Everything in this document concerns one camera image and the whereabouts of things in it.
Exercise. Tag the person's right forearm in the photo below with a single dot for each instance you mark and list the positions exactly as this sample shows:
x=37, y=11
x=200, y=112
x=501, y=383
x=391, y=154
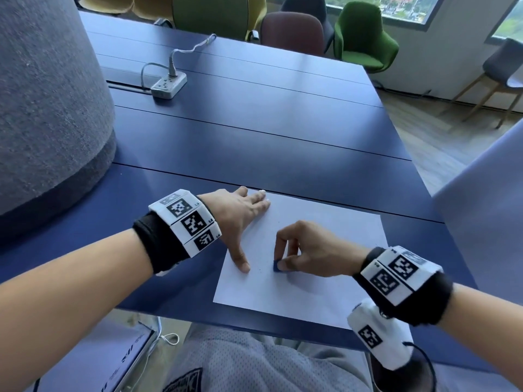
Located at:
x=482, y=322

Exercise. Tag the person's grey clothing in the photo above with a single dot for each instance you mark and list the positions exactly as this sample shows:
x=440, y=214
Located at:
x=253, y=363

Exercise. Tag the grey fabric cylinder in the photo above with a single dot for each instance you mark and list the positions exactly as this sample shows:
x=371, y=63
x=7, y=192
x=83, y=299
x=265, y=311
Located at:
x=45, y=110

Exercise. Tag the large green chair back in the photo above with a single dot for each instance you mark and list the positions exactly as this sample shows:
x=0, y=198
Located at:
x=210, y=14

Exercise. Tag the green armchair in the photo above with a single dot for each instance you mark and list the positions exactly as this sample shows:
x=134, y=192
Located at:
x=361, y=36

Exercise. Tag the dark grey chair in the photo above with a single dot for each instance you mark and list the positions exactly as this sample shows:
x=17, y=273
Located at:
x=310, y=6

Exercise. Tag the grey chair with wooden legs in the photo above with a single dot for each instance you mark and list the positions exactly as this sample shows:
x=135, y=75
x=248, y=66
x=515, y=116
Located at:
x=504, y=63

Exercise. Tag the white marker wristband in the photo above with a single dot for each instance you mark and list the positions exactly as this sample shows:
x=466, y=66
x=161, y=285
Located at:
x=392, y=273
x=192, y=224

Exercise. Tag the person's left forearm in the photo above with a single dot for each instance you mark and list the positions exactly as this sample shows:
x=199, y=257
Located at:
x=61, y=302

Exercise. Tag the white paper sheet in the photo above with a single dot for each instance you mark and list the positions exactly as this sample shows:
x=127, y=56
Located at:
x=322, y=298

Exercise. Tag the window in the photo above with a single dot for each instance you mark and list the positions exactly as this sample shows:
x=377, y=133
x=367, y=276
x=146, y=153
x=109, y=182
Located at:
x=400, y=6
x=510, y=20

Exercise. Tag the person's right thumb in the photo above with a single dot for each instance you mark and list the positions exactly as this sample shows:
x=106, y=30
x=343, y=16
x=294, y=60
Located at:
x=294, y=263

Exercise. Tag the person's right hand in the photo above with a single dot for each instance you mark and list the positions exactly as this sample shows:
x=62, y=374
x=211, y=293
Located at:
x=322, y=253

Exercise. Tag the person's left hand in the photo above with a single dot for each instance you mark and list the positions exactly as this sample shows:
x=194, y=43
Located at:
x=229, y=212

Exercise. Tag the person's left thumb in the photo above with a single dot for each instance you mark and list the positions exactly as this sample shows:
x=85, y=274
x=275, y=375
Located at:
x=240, y=257

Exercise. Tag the small blue eraser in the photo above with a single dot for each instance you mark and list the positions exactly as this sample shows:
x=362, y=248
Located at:
x=275, y=266

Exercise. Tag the yellow chair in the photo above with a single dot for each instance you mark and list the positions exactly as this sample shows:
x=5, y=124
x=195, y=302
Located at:
x=153, y=6
x=106, y=3
x=257, y=12

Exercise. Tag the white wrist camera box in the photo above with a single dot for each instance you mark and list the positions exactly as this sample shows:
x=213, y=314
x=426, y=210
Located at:
x=380, y=334

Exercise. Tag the maroon chair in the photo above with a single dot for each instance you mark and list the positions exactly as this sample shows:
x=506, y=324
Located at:
x=292, y=34

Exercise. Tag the white power strip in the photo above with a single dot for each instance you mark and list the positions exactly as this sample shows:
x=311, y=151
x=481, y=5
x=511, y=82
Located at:
x=168, y=85

